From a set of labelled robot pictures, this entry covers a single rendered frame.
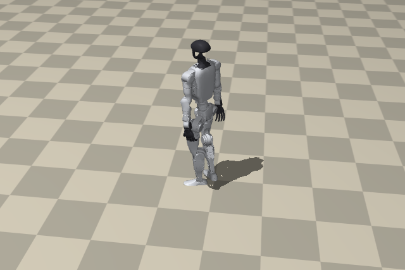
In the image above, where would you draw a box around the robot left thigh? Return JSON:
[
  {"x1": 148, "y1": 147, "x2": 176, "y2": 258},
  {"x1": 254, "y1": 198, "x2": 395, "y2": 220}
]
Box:
[{"x1": 187, "y1": 115, "x2": 206, "y2": 157}]

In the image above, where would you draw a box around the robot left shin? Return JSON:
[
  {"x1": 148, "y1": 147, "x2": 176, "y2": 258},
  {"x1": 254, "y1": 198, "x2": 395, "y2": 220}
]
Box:
[{"x1": 192, "y1": 152, "x2": 205, "y2": 182}]

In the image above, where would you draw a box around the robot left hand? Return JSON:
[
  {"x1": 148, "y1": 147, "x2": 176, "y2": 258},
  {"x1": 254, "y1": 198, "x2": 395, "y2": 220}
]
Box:
[{"x1": 183, "y1": 122, "x2": 197, "y2": 142}]

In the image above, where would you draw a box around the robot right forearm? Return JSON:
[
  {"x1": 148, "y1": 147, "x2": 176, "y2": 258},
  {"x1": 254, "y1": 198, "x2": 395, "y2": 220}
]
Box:
[{"x1": 213, "y1": 85, "x2": 221, "y2": 105}]

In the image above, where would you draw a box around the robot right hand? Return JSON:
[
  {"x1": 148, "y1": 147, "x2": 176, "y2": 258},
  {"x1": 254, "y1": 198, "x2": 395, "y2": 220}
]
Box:
[{"x1": 215, "y1": 100, "x2": 225, "y2": 122}]

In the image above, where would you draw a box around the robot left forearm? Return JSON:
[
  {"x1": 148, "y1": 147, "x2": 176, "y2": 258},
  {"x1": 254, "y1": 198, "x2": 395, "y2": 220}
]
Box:
[{"x1": 181, "y1": 99, "x2": 192, "y2": 128}]

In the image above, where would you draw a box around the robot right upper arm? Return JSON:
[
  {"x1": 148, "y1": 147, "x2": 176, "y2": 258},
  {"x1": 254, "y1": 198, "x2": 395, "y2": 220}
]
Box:
[{"x1": 210, "y1": 59, "x2": 221, "y2": 88}]

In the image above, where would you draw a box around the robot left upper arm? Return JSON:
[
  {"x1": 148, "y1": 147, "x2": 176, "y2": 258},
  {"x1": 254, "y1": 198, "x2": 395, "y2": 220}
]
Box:
[{"x1": 180, "y1": 70, "x2": 195, "y2": 104}]

